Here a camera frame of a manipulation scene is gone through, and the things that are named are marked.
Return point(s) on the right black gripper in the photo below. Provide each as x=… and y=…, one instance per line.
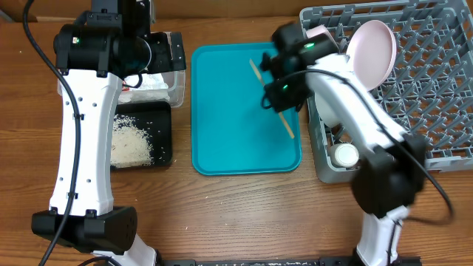
x=267, y=63

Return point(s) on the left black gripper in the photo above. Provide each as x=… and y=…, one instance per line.
x=166, y=62

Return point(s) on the wooden chopstick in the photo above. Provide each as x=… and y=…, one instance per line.
x=280, y=114

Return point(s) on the white napkin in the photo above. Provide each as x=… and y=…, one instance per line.
x=153, y=87

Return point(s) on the grey bowl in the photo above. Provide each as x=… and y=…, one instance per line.
x=326, y=114

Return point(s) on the white shallow bowl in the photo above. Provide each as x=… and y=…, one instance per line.
x=320, y=30

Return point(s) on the white cup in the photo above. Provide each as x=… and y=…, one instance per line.
x=344, y=155

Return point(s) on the white rice pile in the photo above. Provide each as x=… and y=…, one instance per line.
x=131, y=146

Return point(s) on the large white plate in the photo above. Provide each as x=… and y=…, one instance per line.
x=372, y=51

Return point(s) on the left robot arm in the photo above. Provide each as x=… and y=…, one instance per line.
x=81, y=212

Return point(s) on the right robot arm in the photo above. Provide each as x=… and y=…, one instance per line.
x=391, y=172

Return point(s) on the clear plastic waste bin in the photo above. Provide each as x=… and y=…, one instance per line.
x=105, y=67

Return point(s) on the grey dishwasher rack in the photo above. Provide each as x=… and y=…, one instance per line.
x=429, y=90

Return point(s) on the black rectangular tray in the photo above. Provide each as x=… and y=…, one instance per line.
x=155, y=118

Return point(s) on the teal serving tray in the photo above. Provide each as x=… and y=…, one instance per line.
x=230, y=131

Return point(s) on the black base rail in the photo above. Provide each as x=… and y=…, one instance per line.
x=324, y=261

